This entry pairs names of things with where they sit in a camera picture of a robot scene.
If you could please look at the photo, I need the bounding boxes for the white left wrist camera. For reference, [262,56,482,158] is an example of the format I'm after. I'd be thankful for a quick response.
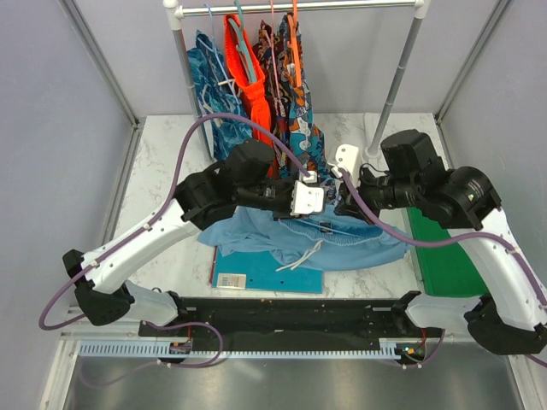
[291,171,326,217]

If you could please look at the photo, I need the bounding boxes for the blue patterned shorts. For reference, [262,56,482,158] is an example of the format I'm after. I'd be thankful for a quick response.
[188,30,253,161]

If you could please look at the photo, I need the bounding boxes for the colourful cartoon print shorts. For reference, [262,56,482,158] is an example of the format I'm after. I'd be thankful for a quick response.
[279,13,337,203]

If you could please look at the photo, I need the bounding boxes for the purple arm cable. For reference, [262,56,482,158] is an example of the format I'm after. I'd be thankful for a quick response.
[38,113,317,332]
[339,168,547,368]

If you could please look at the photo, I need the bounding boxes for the orange shorts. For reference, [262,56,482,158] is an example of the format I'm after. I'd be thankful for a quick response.
[224,15,272,132]

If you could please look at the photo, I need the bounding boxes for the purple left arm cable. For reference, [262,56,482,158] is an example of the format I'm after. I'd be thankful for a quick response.
[38,113,317,332]

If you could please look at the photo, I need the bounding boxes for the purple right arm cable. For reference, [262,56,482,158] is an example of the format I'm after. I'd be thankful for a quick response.
[339,168,547,368]

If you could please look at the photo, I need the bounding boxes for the aluminium frame post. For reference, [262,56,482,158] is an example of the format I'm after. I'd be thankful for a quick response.
[57,0,141,132]
[433,0,514,125]

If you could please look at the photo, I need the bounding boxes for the blue plastic hanger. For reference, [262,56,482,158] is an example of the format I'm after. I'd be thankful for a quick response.
[204,3,239,99]

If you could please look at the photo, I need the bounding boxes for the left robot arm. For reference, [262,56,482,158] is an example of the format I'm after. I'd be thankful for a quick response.
[63,140,303,336]

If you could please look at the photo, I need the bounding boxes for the green plastic bin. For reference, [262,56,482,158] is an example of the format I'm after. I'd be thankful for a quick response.
[407,208,488,297]

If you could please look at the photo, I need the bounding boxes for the white metal clothes rack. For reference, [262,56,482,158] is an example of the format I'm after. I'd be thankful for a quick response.
[162,0,432,163]

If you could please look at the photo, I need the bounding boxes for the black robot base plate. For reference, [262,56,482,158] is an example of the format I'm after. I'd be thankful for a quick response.
[138,297,441,350]

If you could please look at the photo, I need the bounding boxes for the orange plastic hanger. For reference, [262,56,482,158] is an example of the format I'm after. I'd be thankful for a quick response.
[285,0,303,88]

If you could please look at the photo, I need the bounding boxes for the teal folder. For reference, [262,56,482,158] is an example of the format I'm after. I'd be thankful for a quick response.
[209,248,323,294]

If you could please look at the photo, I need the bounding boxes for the light blue cable duct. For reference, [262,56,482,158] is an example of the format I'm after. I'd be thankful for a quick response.
[78,340,401,360]

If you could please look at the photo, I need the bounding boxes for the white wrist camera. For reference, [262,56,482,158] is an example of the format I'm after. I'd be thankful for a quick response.
[327,143,362,185]
[291,171,326,217]

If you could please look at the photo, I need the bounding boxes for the left aluminium frame post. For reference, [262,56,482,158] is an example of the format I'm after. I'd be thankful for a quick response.
[57,0,141,132]

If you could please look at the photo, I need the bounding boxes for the teal plastic hanger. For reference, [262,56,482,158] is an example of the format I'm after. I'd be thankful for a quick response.
[228,0,257,85]

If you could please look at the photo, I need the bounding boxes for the right aluminium frame post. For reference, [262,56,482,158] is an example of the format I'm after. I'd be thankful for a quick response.
[433,0,514,125]

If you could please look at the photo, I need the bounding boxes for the light blue shorts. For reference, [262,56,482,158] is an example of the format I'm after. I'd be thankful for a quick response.
[198,206,410,272]

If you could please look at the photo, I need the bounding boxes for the light blue wire hanger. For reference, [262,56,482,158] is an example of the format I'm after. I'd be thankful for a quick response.
[286,220,379,244]

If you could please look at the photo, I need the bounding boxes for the pink plastic hanger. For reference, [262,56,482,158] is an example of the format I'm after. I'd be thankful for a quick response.
[265,0,281,109]

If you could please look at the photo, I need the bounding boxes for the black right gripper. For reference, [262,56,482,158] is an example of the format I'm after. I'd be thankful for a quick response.
[335,162,421,225]

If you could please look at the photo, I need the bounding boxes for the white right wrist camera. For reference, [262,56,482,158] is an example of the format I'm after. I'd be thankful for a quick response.
[327,143,362,185]

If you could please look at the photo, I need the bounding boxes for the dark comic print shorts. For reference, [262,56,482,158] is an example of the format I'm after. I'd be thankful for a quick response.
[252,20,296,155]

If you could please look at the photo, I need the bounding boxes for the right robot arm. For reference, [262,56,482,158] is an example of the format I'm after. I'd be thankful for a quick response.
[332,129,546,357]

